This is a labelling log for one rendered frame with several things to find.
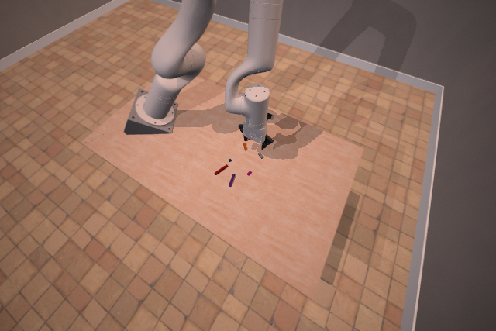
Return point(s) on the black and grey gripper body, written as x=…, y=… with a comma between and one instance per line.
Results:
x=257, y=135

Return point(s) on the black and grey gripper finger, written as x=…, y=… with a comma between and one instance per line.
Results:
x=241, y=129
x=267, y=141

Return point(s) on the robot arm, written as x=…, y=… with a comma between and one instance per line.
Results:
x=178, y=59

